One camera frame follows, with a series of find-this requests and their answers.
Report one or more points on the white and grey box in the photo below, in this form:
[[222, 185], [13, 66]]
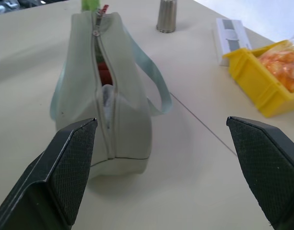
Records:
[[229, 36]]

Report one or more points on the green object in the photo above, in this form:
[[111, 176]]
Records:
[[90, 4]]

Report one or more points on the bag of orange pieces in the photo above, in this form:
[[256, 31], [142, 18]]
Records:
[[283, 67]]

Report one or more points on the yellow plastic bin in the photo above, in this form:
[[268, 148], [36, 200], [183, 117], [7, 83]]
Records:
[[259, 79]]

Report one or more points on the light grey zipper bag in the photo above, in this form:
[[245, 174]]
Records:
[[118, 88]]

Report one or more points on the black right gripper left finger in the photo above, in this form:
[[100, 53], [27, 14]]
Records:
[[53, 172]]

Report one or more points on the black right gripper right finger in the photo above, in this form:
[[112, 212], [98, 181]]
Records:
[[264, 163]]

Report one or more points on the stainless steel cup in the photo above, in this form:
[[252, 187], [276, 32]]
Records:
[[166, 15]]

